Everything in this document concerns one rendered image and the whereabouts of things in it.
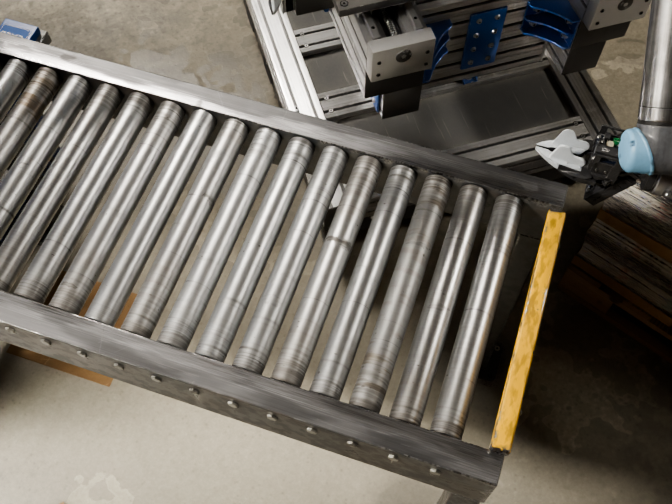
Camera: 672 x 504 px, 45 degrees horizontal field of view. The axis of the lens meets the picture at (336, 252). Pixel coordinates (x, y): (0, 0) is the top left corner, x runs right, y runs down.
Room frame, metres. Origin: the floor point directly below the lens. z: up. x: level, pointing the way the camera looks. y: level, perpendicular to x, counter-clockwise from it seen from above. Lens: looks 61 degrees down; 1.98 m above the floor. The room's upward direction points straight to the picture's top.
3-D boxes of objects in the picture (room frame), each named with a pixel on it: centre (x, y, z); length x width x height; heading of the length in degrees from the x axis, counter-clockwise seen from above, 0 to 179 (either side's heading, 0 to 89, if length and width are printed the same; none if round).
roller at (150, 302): (0.71, 0.26, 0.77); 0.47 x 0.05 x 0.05; 161
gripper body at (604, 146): (0.83, -0.51, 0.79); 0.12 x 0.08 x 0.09; 71
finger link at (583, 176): (0.83, -0.45, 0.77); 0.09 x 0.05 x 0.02; 71
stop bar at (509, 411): (0.51, -0.31, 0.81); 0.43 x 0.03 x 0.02; 161
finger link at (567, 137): (0.88, -0.42, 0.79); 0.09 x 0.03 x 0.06; 71
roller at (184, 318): (0.69, 0.19, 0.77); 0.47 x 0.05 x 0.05; 161
